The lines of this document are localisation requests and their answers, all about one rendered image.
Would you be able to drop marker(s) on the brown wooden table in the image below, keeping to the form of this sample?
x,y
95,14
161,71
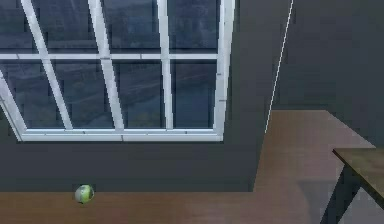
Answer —
x,y
365,165

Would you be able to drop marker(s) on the white framed window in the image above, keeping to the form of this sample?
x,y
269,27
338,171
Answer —
x,y
164,56

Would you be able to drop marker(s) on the green and grey ball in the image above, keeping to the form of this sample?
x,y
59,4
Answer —
x,y
84,194

